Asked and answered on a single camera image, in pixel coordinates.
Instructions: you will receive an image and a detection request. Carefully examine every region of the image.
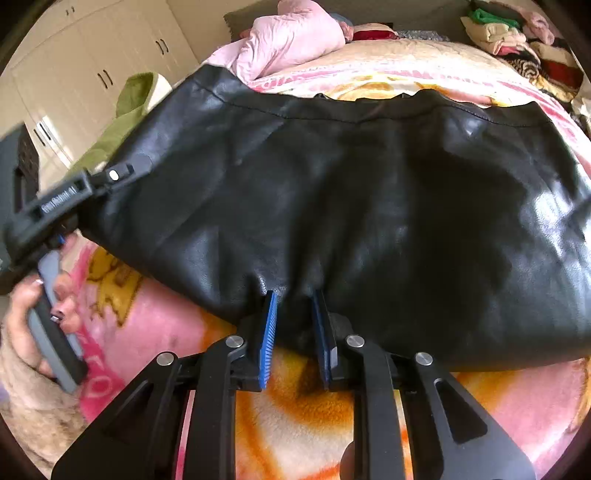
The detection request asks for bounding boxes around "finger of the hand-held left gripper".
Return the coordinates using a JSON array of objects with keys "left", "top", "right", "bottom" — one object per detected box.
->
[{"left": 85, "top": 154, "right": 151, "bottom": 201}]

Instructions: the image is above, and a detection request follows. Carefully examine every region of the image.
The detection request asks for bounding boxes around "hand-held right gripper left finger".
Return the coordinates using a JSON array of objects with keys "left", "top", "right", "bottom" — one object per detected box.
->
[{"left": 51, "top": 290, "right": 280, "bottom": 480}]

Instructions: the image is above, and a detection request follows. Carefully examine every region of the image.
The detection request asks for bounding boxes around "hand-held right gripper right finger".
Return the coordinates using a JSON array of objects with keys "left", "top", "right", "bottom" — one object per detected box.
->
[{"left": 310, "top": 288, "right": 536, "bottom": 480}]

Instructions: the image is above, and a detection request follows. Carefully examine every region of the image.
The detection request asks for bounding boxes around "black leather garment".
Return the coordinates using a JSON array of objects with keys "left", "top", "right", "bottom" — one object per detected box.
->
[{"left": 76, "top": 65, "right": 591, "bottom": 372}]

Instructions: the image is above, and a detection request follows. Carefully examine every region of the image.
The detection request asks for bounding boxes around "person's left forearm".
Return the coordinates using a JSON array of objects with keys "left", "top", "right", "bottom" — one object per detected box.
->
[{"left": 0, "top": 323, "right": 90, "bottom": 476}]

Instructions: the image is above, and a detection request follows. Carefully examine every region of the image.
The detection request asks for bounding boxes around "pile of mixed clothes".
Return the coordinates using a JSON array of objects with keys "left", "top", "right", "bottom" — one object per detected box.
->
[{"left": 459, "top": 0, "right": 591, "bottom": 125}]

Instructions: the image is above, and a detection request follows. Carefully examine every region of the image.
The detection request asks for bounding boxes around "person's left hand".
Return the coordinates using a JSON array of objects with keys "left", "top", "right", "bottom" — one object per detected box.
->
[{"left": 4, "top": 272, "right": 88, "bottom": 377}]

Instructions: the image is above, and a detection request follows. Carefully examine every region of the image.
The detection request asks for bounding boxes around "green white-lined garment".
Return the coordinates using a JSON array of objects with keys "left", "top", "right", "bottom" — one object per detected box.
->
[{"left": 69, "top": 72, "right": 174, "bottom": 176}]

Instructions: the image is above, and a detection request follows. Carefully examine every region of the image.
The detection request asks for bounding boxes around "pink printed blanket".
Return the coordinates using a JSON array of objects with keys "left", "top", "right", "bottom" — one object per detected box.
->
[{"left": 60, "top": 39, "right": 591, "bottom": 480}]

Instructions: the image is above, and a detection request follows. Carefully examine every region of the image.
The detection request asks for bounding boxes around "white wardrobe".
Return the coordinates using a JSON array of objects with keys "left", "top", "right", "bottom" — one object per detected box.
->
[{"left": 0, "top": 0, "right": 241, "bottom": 185}]

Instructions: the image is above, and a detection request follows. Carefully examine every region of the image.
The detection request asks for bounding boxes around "light pink garment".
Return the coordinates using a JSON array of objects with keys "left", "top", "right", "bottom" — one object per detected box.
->
[{"left": 228, "top": 0, "right": 347, "bottom": 84}]

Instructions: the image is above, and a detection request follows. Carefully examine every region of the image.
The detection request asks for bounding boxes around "red cloth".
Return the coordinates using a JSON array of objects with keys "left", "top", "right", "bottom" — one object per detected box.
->
[{"left": 352, "top": 23, "right": 400, "bottom": 42}]

